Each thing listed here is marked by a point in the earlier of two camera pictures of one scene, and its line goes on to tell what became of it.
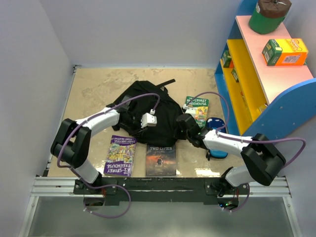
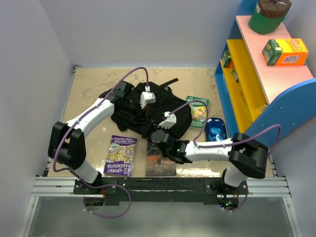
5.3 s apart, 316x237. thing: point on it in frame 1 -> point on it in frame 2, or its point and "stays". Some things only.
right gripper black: x=177 y=133 -> x=152 y=126
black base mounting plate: x=162 y=191 stays
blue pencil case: x=216 y=123 stays
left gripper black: x=133 y=132 -> x=139 y=109
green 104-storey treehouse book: x=201 y=105 stays
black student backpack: x=147 y=97 stays
